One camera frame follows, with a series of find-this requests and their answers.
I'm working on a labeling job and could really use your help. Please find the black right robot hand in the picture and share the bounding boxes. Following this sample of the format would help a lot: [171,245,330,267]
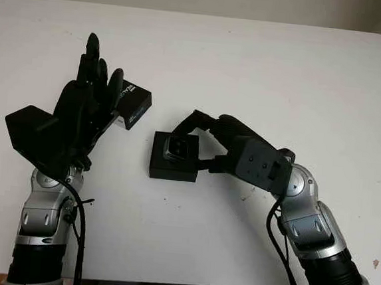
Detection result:
[170,107,273,180]

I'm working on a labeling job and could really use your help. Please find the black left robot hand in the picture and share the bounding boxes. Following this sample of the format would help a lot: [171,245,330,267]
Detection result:
[46,30,129,177]

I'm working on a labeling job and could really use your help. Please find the small silver depth camera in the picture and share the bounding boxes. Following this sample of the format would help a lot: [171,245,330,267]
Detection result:
[162,136,191,163]

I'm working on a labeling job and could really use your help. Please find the black printed box lid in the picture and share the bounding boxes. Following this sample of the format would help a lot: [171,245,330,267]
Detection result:
[111,78,155,133]

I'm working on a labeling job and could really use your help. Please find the black box base with foam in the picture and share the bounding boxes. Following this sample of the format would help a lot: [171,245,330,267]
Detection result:
[147,130,201,184]

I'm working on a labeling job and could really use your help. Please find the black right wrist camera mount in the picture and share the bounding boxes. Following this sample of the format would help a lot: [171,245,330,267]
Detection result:
[229,136,297,197]

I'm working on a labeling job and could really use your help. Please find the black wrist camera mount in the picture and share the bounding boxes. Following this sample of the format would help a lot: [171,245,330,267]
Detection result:
[229,136,297,197]
[0,102,77,176]

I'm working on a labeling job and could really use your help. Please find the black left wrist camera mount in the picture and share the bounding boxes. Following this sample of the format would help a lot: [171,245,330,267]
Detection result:
[0,102,77,176]

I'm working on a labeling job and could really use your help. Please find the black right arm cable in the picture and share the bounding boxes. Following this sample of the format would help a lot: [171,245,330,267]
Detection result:
[260,199,316,285]

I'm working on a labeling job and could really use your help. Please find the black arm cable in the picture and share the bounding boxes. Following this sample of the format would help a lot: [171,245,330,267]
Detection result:
[260,199,316,285]
[47,177,96,285]

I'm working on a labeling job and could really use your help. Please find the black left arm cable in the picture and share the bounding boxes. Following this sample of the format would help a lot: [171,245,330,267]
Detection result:
[47,177,96,285]

